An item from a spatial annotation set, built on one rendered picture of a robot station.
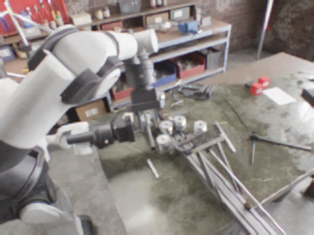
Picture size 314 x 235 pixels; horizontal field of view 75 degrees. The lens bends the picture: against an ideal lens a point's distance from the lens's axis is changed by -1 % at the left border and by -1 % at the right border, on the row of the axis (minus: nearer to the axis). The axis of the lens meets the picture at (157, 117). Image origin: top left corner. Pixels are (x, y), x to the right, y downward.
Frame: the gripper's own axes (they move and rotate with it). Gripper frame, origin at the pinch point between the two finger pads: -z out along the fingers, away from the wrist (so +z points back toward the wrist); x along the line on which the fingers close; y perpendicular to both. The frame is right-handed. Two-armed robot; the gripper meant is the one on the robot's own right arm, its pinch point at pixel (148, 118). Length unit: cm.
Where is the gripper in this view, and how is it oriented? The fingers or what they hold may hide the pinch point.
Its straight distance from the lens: 66.1
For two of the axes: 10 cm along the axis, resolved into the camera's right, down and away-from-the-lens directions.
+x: -9.8, 1.7, -0.8
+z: -1.6, -9.8, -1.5
